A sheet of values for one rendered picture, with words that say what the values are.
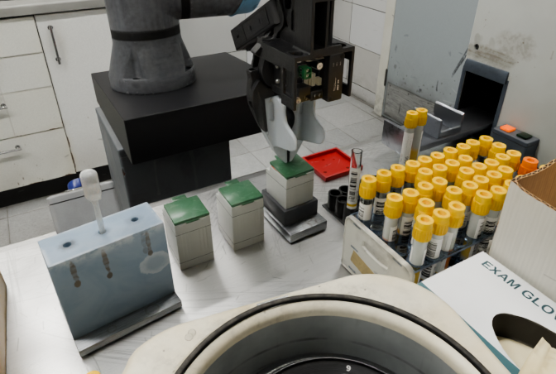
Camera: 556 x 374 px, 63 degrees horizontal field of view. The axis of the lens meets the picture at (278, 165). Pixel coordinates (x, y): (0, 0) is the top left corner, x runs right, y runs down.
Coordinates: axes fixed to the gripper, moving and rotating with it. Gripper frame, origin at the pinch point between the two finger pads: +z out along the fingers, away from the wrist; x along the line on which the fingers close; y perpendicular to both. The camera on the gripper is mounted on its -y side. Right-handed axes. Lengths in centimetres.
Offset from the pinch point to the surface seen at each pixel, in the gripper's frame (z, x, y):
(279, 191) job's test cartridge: 4.3, -1.9, 2.0
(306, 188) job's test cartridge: 4.0, 1.0, 3.5
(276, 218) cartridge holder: 8.0, -2.4, 2.2
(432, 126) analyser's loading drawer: 4.0, 26.9, -0.1
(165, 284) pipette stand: 6.9, -18.1, 6.6
